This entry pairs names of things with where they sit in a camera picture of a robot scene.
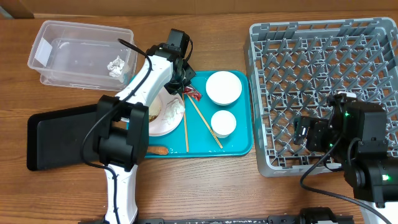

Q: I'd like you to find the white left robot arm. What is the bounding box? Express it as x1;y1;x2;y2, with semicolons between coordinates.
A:
88;44;195;223

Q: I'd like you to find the orange carrot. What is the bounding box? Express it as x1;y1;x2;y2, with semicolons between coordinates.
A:
147;146;169;156

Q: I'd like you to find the red snack wrapper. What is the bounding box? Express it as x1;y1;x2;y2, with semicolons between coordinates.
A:
183;85;202;101

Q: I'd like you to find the teal plastic tray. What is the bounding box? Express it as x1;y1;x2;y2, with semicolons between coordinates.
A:
149;70;254;158

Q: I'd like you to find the large white upturned bowl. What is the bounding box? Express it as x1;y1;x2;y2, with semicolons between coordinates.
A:
205;71;243;106

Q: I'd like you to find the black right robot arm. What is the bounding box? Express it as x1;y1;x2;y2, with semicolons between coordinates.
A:
293;92;397;223

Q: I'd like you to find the black rectangular tray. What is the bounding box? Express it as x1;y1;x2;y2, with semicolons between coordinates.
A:
26;104;96;171

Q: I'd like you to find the grey dishwasher rack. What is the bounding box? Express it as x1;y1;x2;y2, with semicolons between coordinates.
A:
244;17;397;177

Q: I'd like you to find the small white upturned cup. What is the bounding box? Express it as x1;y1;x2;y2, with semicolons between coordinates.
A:
211;110;237;138

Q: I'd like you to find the white tissue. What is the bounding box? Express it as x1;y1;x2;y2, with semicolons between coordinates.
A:
163;99;185;124

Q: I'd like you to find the clear plastic waste bin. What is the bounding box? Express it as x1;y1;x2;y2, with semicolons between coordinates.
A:
27;21;137;91

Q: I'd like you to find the right wooden chopstick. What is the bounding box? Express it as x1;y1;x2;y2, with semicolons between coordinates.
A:
187;95;223;149

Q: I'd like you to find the crumpled foil ball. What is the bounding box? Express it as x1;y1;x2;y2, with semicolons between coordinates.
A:
107;56;125;77

